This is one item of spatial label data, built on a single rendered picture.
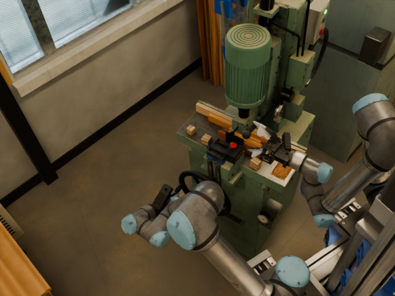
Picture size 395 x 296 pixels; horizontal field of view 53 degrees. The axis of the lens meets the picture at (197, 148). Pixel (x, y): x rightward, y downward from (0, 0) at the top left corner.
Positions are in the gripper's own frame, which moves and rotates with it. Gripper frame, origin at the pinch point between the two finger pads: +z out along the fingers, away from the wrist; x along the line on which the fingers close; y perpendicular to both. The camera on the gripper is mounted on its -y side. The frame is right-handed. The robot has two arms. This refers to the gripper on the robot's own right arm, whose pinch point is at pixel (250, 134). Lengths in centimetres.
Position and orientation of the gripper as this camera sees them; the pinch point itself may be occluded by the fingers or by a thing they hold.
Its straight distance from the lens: 164.6
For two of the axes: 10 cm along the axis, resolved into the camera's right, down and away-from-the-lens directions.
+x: -0.7, 7.4, 6.7
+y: -5.7, 5.3, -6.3
